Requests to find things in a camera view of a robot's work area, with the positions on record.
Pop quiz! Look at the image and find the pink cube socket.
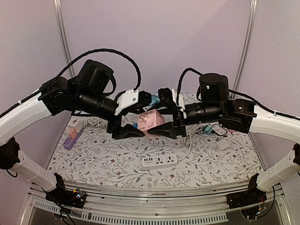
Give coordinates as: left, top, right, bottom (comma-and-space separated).
138, 109, 165, 137

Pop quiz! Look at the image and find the teal small adapter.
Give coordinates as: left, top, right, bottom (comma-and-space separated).
203, 125, 213, 135

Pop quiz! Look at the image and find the white power strip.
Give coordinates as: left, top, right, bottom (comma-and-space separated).
142, 155, 178, 170

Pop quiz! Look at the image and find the salmon small cube adapter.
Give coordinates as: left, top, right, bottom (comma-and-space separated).
68, 128, 77, 139

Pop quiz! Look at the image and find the purple power strip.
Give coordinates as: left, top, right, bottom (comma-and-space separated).
62, 131, 83, 150

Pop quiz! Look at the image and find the white tiger plug adapter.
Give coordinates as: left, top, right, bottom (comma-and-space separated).
67, 118, 83, 134

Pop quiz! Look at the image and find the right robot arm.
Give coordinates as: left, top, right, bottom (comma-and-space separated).
148, 73, 300, 209

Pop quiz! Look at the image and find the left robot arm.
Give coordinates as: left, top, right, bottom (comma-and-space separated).
0, 60, 151, 208

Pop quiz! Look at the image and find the teal power strip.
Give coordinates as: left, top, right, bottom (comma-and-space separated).
150, 94, 161, 109

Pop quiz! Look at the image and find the floral table mat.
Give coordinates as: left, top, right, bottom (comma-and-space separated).
47, 117, 263, 188

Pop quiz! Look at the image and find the white square adapter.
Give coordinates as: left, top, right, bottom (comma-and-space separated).
217, 140, 230, 150

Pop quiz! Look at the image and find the white cord bundle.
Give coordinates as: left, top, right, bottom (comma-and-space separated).
177, 124, 204, 162

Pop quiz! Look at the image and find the white coiled power cord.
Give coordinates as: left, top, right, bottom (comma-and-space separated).
83, 117, 111, 128

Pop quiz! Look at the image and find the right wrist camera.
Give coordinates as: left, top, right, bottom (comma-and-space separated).
158, 88, 185, 112

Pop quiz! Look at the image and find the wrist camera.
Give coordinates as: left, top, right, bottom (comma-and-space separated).
114, 90, 151, 116
158, 88, 185, 112

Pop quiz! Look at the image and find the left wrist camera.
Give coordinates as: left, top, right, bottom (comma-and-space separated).
114, 90, 151, 116

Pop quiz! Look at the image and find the black thin adapter cable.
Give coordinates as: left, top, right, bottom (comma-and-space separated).
196, 124, 229, 138

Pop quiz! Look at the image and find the aluminium front rail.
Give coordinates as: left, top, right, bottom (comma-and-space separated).
17, 180, 291, 225

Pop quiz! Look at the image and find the left aluminium frame post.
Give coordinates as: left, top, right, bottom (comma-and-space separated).
53, 0, 71, 64

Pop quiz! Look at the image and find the aluminium frame post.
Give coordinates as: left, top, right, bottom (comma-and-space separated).
53, 0, 71, 64
232, 0, 258, 91

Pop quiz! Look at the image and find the right aluminium frame post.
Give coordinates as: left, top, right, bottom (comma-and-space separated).
232, 0, 258, 91

